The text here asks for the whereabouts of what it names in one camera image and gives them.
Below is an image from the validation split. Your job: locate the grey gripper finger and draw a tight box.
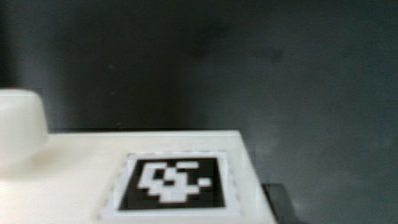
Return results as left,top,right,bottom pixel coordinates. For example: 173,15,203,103
262,183,304,224

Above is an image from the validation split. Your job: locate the white drawer tray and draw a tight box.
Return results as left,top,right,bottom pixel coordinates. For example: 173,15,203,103
0,89,278,224

